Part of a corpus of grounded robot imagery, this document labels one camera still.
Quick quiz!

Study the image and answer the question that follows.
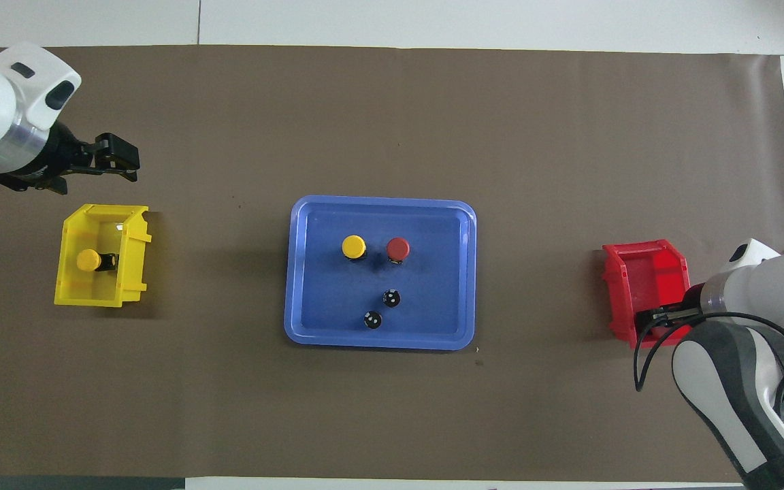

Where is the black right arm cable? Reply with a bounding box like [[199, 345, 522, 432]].
[[634, 310, 784, 409]]

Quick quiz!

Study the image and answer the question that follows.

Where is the blue plastic tray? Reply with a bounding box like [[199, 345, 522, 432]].
[[284, 195, 478, 351]]

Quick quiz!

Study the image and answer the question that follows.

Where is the brown paper mat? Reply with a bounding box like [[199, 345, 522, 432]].
[[0, 45, 784, 483]]

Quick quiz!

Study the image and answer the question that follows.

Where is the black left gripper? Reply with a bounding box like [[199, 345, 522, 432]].
[[0, 124, 141, 196]]

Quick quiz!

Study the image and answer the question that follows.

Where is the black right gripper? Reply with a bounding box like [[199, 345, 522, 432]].
[[637, 282, 706, 329]]

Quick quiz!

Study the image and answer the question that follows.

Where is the yellow plastic bin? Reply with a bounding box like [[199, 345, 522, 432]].
[[54, 204, 152, 308]]

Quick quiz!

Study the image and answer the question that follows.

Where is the red plastic bin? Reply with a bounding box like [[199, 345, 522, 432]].
[[602, 239, 700, 350]]

